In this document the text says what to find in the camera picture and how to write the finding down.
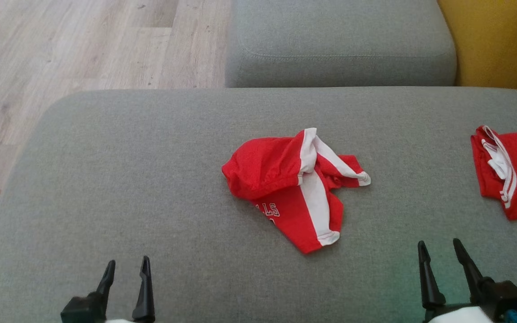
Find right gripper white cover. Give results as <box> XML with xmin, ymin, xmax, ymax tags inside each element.
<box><xmin>417</xmin><ymin>238</ymin><xmax>497</xmax><ymax>323</ymax></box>

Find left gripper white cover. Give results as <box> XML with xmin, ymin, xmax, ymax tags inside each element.
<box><xmin>89</xmin><ymin>256</ymin><xmax>156</xmax><ymax>323</ymax></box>

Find red lettered garment white panels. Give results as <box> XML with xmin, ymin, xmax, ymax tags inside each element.
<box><xmin>222</xmin><ymin>127</ymin><xmax>371</xmax><ymax>255</ymax></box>

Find large grey sofa seat cushion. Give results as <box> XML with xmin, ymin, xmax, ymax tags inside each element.
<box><xmin>0</xmin><ymin>87</ymin><xmax>517</xmax><ymax>323</ymax></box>

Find wide yellow sofa backrest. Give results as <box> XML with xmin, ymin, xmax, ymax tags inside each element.
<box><xmin>437</xmin><ymin>0</ymin><xmax>517</xmax><ymax>95</ymax></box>

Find medium grey sofa seat cushion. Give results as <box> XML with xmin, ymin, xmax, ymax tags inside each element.
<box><xmin>226</xmin><ymin>0</ymin><xmax>457</xmax><ymax>88</ymax></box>

